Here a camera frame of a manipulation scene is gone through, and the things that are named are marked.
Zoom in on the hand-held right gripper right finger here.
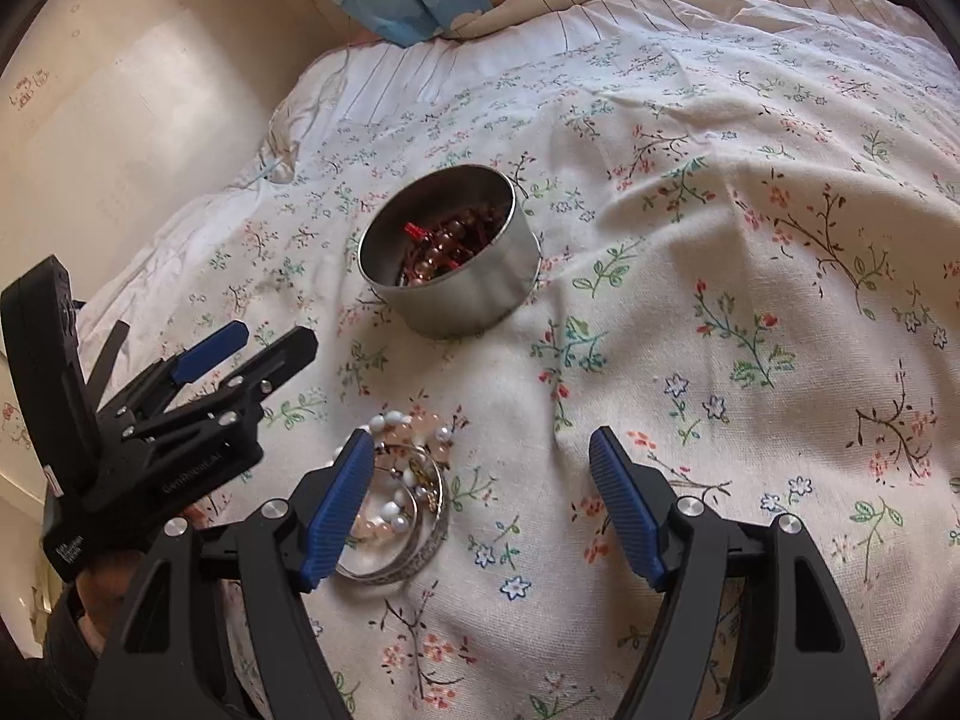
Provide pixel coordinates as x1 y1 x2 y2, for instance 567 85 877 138
589 426 878 720

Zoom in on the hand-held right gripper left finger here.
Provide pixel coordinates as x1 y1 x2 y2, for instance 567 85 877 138
82 429 376 720

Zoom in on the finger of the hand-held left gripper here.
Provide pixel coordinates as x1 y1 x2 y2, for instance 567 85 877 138
120 326 320 441
90 320 251 421

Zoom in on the white and pink bead bracelet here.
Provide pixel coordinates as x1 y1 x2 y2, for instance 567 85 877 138
341 411 455 545

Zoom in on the silver bangle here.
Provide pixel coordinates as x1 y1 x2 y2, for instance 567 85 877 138
334 450 452 583

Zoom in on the round silver metal tin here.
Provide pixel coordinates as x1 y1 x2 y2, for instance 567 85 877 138
357 165 544 338

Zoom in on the pile of beaded bracelets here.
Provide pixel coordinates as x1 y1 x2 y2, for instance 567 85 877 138
390 199 509 287

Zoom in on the person's left forearm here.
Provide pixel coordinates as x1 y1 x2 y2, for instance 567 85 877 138
30 589 106 720

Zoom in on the person's left hand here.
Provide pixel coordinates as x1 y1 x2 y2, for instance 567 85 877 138
75 549 149 642

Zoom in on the floral bed sheet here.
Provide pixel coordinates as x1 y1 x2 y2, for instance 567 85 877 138
75 0 960 720

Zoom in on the white striped duvet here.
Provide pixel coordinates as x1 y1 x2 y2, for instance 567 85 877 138
255 0 935 192

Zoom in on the pink wall sticker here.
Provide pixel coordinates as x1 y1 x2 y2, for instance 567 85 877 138
0 401 32 452

